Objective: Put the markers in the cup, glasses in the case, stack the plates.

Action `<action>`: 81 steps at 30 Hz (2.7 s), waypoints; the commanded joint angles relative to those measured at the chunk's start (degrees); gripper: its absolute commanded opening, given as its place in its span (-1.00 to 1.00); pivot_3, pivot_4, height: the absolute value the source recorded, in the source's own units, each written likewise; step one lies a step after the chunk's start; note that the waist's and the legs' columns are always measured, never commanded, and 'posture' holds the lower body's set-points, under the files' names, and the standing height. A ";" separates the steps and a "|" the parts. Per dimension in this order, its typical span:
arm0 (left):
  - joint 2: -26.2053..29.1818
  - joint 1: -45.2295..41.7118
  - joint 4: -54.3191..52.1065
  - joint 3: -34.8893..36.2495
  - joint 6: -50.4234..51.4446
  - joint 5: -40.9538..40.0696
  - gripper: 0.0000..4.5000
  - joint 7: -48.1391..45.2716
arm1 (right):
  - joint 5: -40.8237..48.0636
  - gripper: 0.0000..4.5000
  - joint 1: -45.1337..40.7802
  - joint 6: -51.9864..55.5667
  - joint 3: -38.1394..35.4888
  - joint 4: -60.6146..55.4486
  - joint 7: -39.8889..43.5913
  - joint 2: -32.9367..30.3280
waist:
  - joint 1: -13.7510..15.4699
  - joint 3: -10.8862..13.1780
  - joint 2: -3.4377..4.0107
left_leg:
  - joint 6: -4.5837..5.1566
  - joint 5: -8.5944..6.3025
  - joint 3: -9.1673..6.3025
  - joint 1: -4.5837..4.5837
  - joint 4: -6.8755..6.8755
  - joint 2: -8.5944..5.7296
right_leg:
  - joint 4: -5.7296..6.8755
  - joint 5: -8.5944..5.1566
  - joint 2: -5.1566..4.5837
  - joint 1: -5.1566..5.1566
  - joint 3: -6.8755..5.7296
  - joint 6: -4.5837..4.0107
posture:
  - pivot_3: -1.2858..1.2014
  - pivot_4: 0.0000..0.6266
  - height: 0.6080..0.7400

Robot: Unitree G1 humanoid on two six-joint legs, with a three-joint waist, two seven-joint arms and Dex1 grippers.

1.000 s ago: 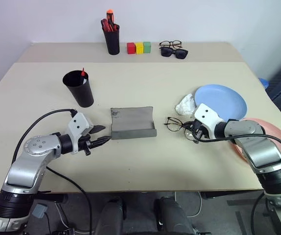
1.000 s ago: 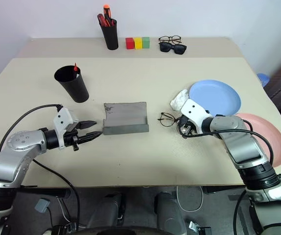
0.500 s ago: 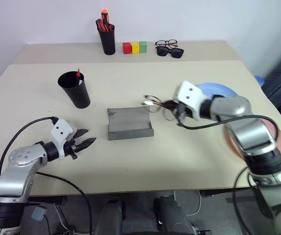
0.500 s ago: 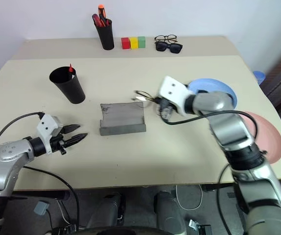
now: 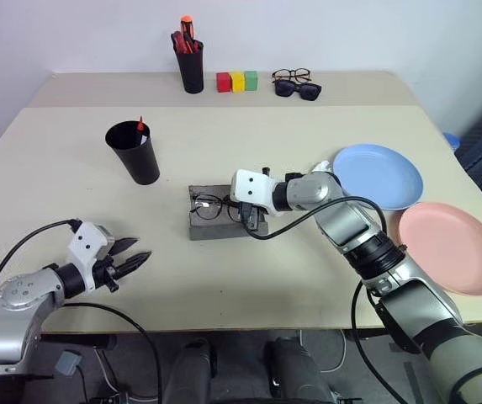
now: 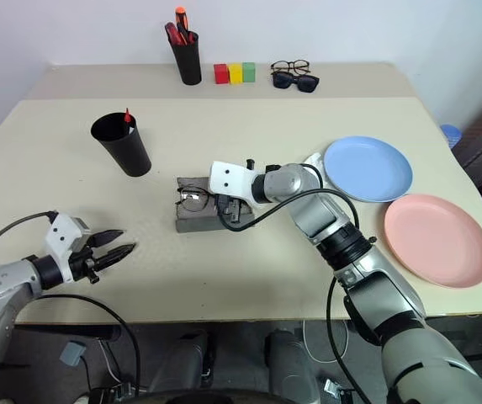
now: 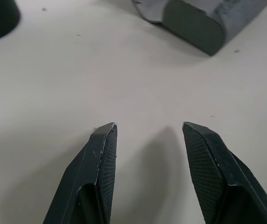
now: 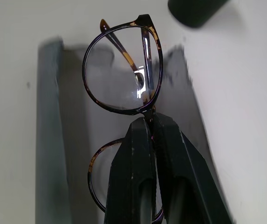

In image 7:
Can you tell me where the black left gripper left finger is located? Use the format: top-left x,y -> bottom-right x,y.
42,122 -> 118,224

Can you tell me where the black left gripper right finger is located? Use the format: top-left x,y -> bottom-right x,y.
182,121 -> 267,224

